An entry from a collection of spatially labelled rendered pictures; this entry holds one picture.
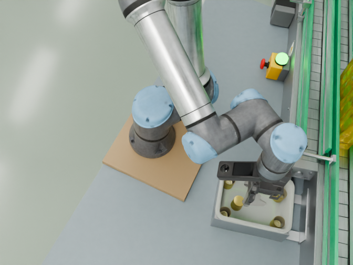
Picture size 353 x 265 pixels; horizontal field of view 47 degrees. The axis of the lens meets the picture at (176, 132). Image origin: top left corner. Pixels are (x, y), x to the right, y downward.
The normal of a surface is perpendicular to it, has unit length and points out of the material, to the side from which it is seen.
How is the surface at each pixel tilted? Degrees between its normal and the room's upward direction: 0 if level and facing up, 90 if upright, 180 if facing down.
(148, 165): 2
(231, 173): 28
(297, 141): 0
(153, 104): 9
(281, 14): 90
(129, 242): 0
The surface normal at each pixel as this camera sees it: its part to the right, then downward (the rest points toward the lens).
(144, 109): -0.05, -0.39
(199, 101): 0.35, -0.12
